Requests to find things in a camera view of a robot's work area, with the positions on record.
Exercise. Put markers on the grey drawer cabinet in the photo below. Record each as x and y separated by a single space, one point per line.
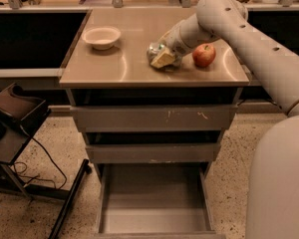
122 76

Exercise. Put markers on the bottom open grey drawer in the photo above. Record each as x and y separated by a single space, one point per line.
154 201

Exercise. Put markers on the white bowl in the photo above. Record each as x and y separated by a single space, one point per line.
101 38

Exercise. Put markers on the top grey drawer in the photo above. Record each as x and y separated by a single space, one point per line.
153 118

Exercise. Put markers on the middle grey drawer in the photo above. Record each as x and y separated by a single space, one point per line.
153 153

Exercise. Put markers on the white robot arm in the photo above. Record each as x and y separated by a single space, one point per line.
273 196

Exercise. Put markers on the red apple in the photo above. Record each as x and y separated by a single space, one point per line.
204 55

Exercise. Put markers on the black cart leg bar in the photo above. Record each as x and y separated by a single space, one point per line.
84 169

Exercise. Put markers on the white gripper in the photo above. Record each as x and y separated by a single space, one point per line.
173 45

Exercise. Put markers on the crushed 7up can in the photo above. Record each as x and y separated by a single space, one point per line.
160 56

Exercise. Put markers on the dark metal cart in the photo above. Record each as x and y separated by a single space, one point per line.
20 118

